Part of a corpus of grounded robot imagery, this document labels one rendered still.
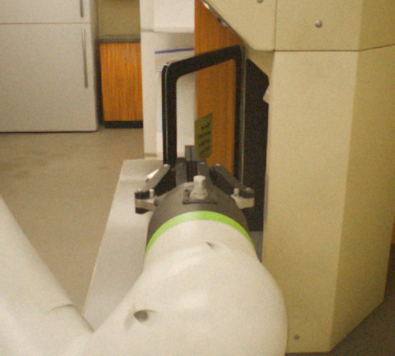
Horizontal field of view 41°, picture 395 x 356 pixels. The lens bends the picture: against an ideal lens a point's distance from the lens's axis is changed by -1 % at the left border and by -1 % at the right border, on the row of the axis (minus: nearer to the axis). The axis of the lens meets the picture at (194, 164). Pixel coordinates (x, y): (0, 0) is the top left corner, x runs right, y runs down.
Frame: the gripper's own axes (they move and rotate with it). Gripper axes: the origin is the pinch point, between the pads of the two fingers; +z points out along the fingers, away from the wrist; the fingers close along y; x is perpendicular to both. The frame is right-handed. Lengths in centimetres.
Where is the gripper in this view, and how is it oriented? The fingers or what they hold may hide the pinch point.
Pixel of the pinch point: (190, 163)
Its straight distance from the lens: 69.1
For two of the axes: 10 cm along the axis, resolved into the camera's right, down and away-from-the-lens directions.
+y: -10.0, 0.0, -0.4
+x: -0.1, 9.5, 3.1
